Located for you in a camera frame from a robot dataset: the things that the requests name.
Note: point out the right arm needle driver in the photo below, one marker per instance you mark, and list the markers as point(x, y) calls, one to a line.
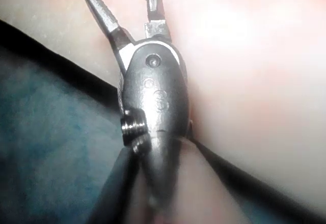
point(158, 94)

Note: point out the right arm needle driver jaw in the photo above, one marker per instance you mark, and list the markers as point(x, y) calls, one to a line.
point(154, 10)
point(104, 15)

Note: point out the dark right arm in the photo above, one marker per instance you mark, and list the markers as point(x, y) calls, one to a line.
point(193, 188)

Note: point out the tissue pad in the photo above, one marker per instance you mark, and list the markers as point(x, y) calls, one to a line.
point(242, 68)

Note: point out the blue-green cloth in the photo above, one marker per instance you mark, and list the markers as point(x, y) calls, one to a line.
point(51, 137)

